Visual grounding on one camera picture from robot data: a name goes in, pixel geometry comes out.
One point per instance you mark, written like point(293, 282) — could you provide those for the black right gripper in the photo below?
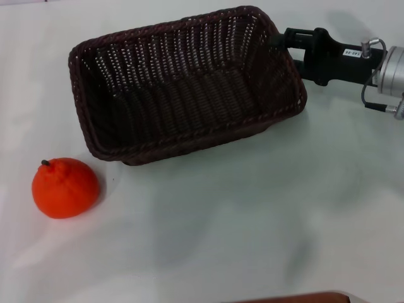
point(341, 64)

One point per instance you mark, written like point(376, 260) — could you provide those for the black woven rectangular basket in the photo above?
point(189, 104)

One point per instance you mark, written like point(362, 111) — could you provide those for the orange toy tangerine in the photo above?
point(66, 189)

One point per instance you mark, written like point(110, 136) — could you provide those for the brown wooden edge strip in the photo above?
point(300, 298)

